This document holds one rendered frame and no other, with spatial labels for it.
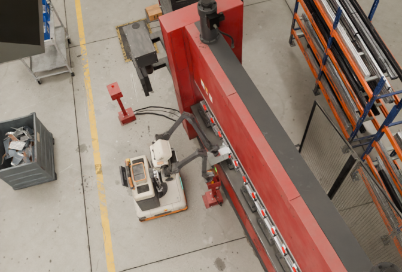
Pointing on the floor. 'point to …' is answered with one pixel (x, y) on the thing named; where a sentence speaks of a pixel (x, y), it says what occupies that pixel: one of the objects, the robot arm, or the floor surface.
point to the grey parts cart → (51, 50)
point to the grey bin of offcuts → (26, 152)
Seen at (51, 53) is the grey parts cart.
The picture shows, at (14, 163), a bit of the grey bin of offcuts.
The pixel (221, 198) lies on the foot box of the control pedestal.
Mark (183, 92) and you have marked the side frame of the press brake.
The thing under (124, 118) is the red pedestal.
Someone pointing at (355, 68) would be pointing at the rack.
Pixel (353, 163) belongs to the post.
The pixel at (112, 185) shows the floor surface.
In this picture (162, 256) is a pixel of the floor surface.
